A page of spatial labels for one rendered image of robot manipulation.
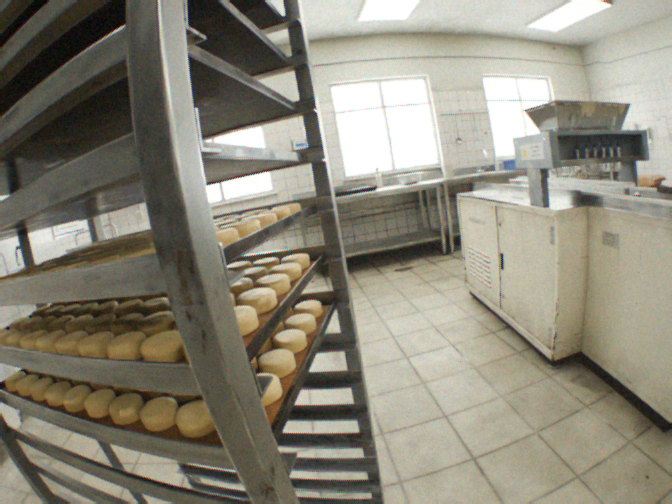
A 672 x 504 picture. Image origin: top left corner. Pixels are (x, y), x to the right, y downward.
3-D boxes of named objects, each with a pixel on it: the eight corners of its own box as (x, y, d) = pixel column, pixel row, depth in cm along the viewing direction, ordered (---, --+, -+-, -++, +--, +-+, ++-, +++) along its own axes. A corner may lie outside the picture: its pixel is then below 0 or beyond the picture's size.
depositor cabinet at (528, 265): (465, 296, 271) (456, 193, 254) (537, 279, 270) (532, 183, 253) (550, 375, 146) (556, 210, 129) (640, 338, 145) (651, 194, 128)
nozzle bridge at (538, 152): (519, 203, 161) (511, 137, 154) (612, 190, 160) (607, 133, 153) (556, 210, 129) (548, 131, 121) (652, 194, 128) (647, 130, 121)
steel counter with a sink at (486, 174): (308, 284, 384) (287, 173, 359) (306, 269, 453) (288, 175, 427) (555, 231, 414) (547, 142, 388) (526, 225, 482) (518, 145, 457)
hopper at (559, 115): (526, 136, 152) (522, 109, 149) (600, 133, 151) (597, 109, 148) (559, 131, 123) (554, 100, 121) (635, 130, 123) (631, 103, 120)
